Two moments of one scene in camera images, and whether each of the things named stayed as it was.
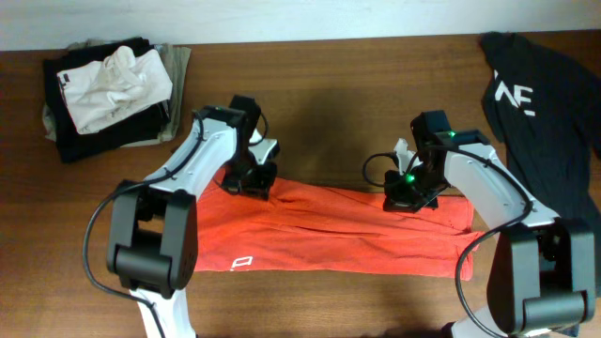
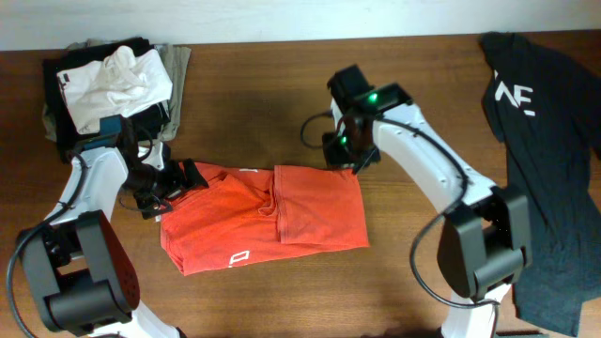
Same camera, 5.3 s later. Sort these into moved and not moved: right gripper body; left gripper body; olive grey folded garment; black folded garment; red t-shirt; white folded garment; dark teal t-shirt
Moved: left gripper body; red t-shirt; right gripper body
Not moved: dark teal t-shirt; black folded garment; white folded garment; olive grey folded garment
